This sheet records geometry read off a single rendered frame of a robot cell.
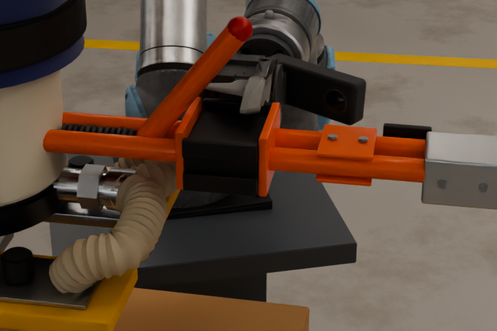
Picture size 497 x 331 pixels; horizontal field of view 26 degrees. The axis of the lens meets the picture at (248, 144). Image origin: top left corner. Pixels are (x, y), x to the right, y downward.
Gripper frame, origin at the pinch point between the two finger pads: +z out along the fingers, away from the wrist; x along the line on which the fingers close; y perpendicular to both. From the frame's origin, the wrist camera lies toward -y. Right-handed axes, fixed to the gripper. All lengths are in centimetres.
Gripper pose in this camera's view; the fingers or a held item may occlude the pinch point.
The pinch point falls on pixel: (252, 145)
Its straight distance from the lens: 100.5
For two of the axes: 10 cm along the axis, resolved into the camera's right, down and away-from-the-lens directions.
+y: -9.9, -0.8, 1.5
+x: 0.0, -9.0, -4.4
